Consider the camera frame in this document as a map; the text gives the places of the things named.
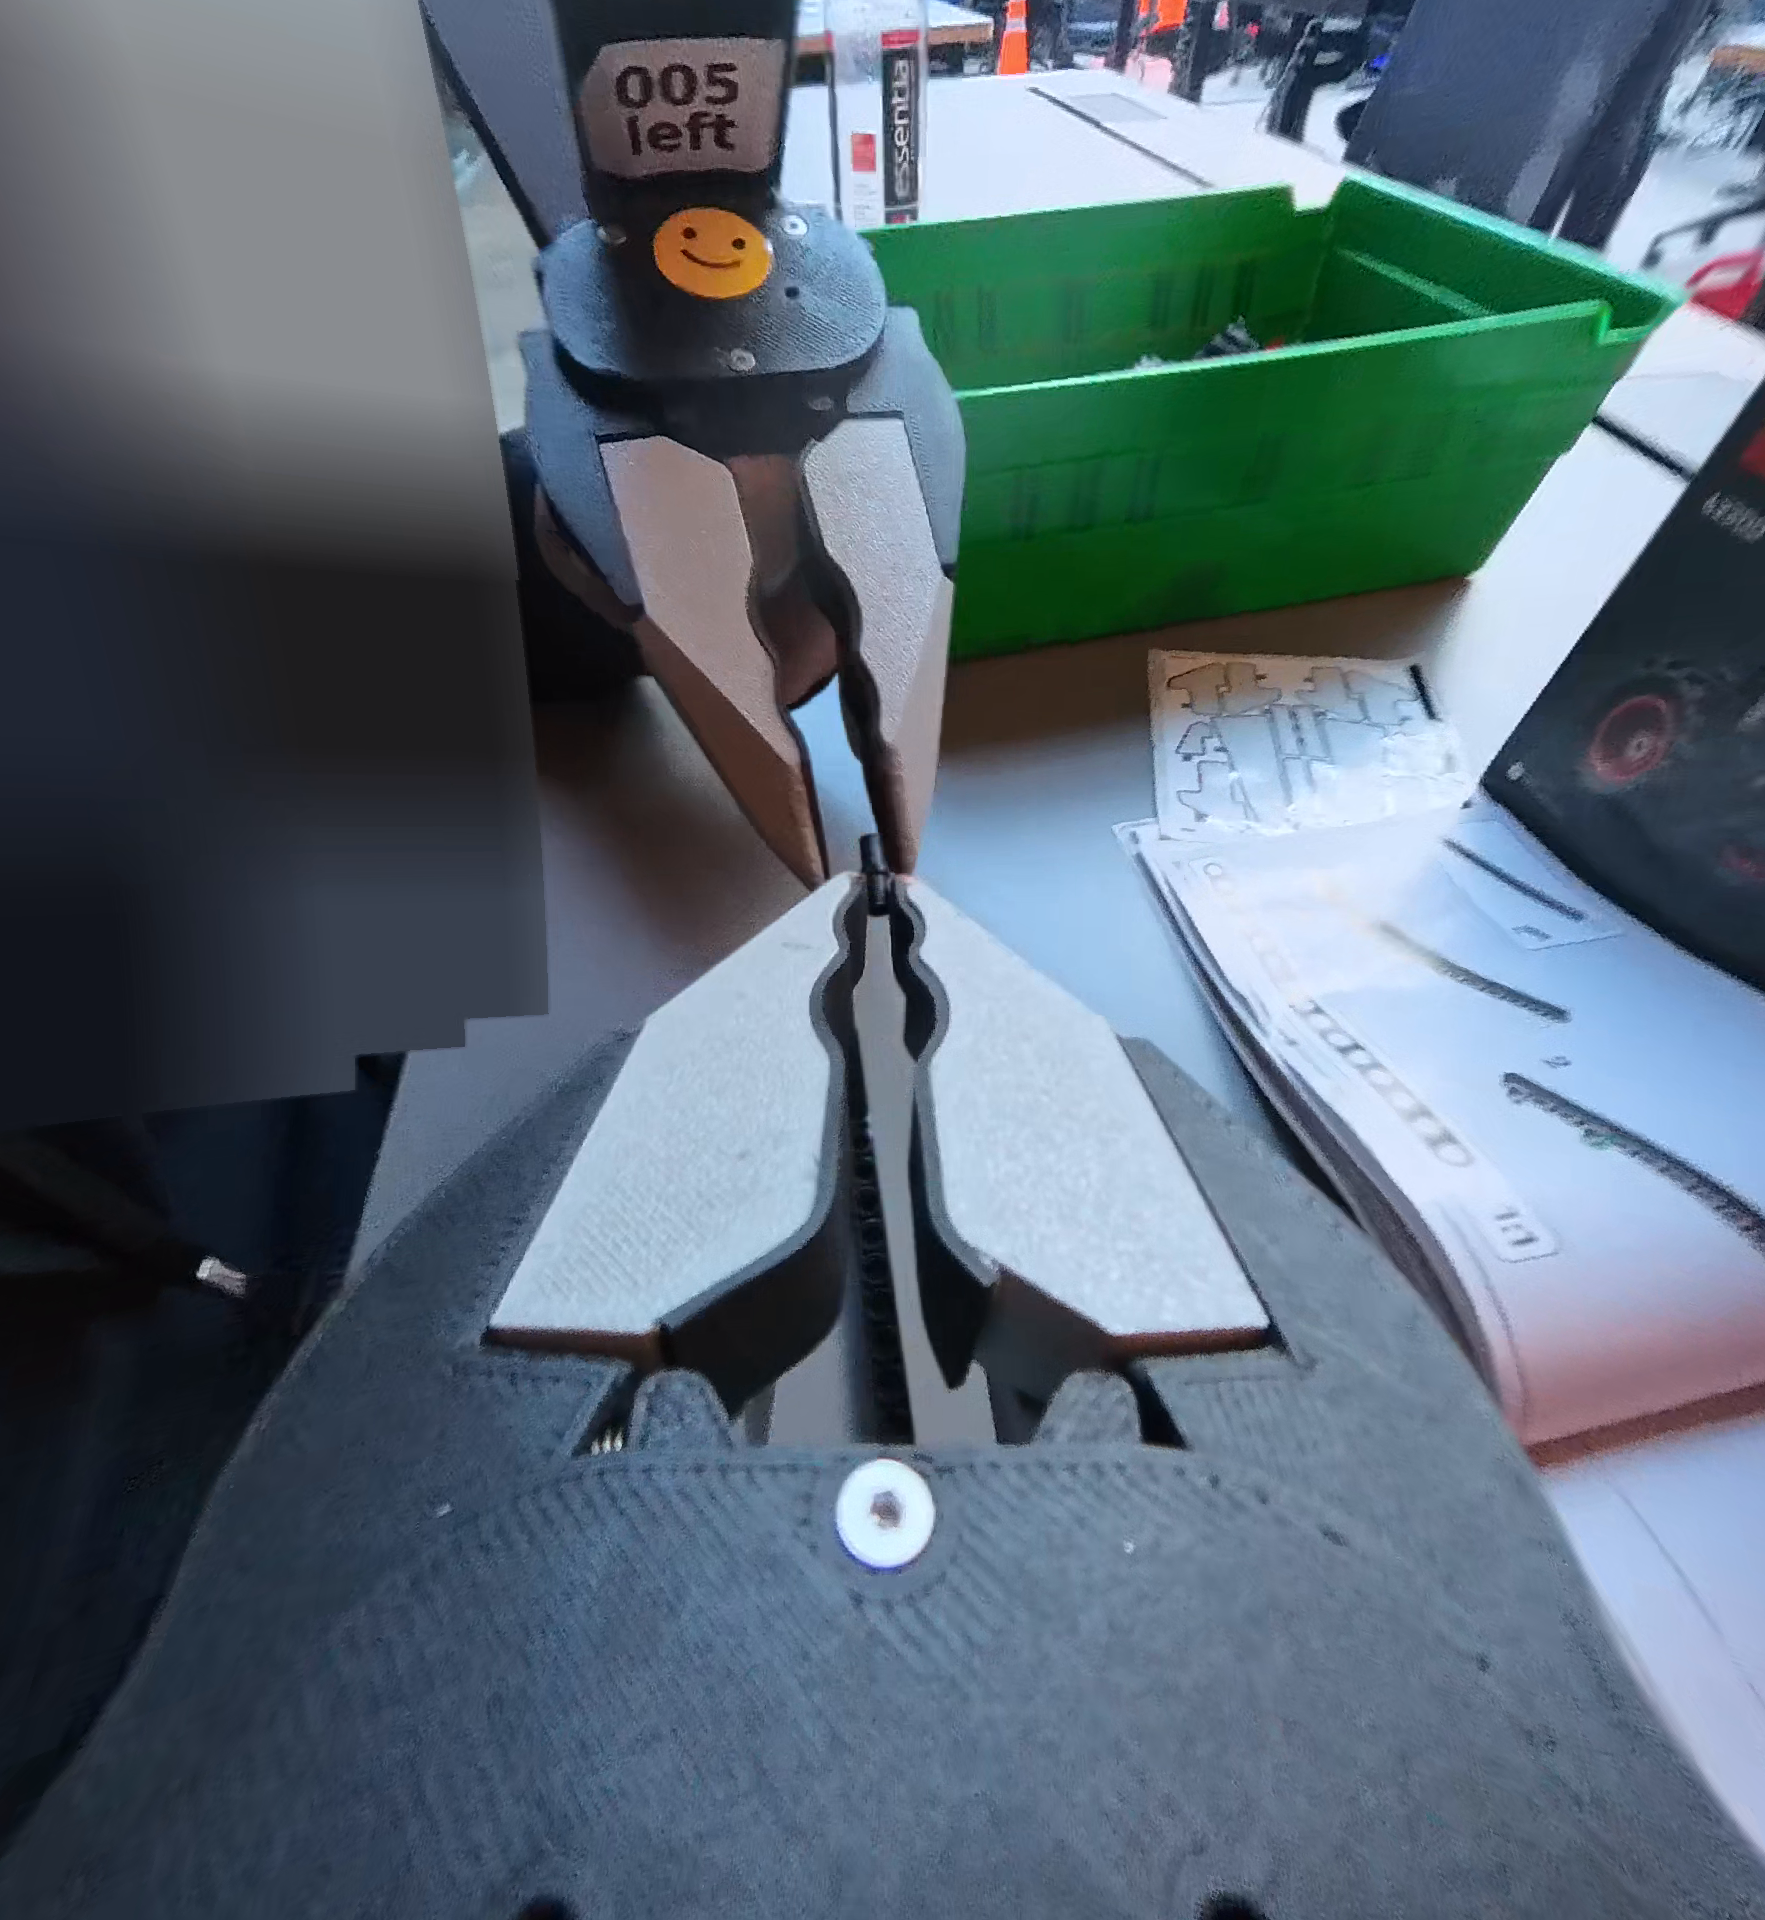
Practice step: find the black lego set box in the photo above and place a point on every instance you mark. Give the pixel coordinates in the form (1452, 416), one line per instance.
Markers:
(1706, 676)

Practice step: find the clear water bottle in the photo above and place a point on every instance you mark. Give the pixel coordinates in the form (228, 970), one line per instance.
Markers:
(879, 112)

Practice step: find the green plastic bin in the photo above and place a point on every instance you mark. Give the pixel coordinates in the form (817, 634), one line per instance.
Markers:
(1243, 495)

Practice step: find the red chair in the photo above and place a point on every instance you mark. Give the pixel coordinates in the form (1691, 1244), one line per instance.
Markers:
(1752, 284)

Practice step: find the white sticker sheet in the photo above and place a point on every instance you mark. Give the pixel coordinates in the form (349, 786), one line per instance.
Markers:
(1302, 743)

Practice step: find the open lego instruction booklet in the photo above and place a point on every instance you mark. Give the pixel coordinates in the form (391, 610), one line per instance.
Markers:
(1421, 1081)

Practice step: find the black lego beam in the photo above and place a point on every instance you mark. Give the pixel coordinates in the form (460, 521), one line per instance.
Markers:
(879, 1200)

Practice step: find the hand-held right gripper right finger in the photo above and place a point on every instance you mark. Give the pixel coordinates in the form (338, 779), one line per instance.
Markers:
(1062, 1170)

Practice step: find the pile of black lego pieces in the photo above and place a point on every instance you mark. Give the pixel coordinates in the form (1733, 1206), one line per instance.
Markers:
(1226, 341)

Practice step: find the white background table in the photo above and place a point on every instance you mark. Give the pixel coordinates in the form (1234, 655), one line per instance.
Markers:
(1062, 142)

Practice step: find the person's dark clothing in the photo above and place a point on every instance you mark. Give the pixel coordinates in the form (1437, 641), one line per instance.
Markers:
(101, 1500)

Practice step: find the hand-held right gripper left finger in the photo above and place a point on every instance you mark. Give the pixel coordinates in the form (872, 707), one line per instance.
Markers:
(701, 1170)

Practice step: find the orange traffic cone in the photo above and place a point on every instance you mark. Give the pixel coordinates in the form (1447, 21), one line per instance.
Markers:
(1012, 36)

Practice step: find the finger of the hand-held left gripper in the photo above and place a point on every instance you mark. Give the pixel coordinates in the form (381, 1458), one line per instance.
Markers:
(889, 570)
(701, 600)

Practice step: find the small black lego pin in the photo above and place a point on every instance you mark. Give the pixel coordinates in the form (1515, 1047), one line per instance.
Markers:
(874, 863)

